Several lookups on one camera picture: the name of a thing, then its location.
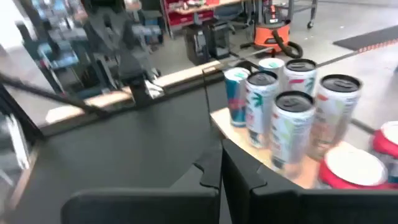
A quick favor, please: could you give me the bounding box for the black computer tower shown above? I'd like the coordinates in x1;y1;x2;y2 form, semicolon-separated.
203;18;231;60
183;24;210;65

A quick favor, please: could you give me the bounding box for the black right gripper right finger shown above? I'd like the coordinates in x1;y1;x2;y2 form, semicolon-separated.
221;138;398;224

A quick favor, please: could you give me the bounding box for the red Fanta can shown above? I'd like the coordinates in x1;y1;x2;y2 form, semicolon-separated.
369;120;398;184
318;146;398;190

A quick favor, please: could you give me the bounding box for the grey cart leg with caster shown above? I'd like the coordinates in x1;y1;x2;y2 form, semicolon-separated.
287;0;320;29

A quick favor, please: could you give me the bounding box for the orange shop vacuum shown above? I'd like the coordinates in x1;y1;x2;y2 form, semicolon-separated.
239;4;304;59

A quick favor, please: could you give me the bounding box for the black table mat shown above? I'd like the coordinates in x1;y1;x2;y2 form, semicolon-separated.
9;79;237;224

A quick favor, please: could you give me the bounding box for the wooden shelf with black frame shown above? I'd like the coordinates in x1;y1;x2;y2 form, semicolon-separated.
201;60;377;190

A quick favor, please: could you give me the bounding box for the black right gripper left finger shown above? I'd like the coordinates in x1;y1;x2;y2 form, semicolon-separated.
60;138;223;224

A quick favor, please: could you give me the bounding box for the black floor mat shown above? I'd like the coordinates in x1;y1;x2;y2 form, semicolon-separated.
332;24;398;52

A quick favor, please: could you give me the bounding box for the blue silver Red Bull can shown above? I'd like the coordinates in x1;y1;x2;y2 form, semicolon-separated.
223;67;251;128

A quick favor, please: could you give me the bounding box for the tall white black-lid can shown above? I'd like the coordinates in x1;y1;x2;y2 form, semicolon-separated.
282;58;318;97
244;70;280;149
269;90;317;170
309;73;363;159

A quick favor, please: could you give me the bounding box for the red workshop shelving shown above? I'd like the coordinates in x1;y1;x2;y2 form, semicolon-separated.
160;0;249;30

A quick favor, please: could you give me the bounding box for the green white can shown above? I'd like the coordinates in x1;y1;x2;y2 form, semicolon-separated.
257;57;285;82

